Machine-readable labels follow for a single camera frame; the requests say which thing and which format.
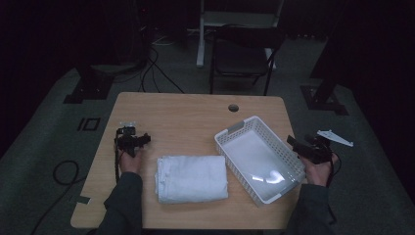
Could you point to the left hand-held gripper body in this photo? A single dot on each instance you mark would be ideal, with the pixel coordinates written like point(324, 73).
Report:
point(126, 141)

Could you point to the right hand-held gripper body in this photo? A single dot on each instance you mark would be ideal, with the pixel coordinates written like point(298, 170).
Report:
point(318, 147)

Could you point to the white plastic basket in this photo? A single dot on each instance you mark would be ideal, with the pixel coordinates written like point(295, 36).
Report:
point(259, 160)

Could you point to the white towel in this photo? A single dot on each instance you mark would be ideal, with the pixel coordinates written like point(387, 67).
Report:
point(192, 178)

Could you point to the person's left hand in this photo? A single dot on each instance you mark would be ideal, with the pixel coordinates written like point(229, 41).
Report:
point(131, 163)

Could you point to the person's right hand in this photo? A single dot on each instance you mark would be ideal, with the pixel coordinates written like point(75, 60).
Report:
point(317, 173)

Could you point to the black stand base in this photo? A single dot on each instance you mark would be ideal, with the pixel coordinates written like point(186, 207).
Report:
point(323, 98)
point(91, 86)

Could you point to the black folding chair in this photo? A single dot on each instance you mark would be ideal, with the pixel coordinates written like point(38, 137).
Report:
point(239, 58)

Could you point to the white metal stand frame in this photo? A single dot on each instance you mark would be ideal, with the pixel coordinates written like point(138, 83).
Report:
point(204, 32)

